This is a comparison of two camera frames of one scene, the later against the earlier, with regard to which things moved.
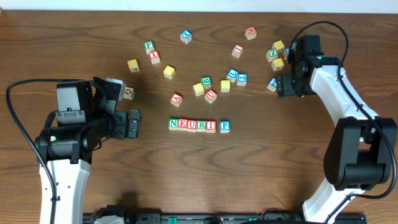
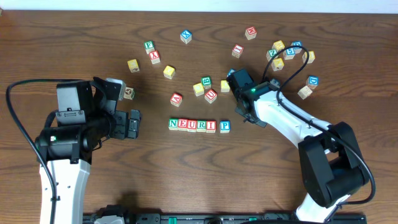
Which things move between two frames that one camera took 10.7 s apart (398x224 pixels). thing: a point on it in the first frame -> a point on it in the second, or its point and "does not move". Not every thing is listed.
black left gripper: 123,125 does not move
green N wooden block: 173,124 does not move
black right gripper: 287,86 -> 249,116
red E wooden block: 182,124 does not move
